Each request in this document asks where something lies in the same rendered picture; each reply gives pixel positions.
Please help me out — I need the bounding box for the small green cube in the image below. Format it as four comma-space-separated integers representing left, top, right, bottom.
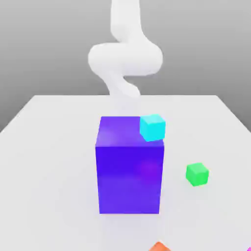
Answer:
185, 162, 210, 187

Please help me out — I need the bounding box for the large purple box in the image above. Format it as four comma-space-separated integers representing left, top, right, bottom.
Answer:
95, 116, 165, 215

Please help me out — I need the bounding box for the small orange cube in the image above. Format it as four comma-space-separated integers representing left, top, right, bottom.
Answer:
148, 241, 172, 251

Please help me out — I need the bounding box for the small cyan cube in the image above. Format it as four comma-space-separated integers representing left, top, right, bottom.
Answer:
139, 114, 166, 142

